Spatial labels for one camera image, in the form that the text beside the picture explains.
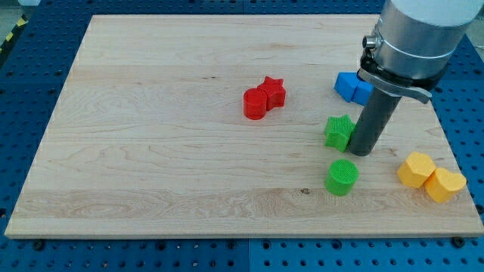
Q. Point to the green star block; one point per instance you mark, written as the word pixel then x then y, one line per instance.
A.
pixel 338 131

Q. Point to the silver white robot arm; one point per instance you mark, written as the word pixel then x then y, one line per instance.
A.
pixel 411 43

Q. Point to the red star block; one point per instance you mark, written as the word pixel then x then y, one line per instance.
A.
pixel 275 92

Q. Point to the red cylinder block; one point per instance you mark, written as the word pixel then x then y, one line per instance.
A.
pixel 255 100

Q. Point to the wooden board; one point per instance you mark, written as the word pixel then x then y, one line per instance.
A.
pixel 148 138

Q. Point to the green cylinder block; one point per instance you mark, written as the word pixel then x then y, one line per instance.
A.
pixel 341 177

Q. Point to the blue block left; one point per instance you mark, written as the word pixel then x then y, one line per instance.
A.
pixel 346 85

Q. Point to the blue block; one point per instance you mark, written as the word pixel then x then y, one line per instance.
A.
pixel 362 93
pixel 346 85

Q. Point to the blue block right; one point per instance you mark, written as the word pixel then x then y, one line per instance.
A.
pixel 362 93

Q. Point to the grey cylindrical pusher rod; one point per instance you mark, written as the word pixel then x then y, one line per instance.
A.
pixel 372 121

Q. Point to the yellow hexagon block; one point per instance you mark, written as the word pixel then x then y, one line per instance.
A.
pixel 416 169

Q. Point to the yellow heart block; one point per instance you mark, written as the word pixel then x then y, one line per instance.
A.
pixel 442 184

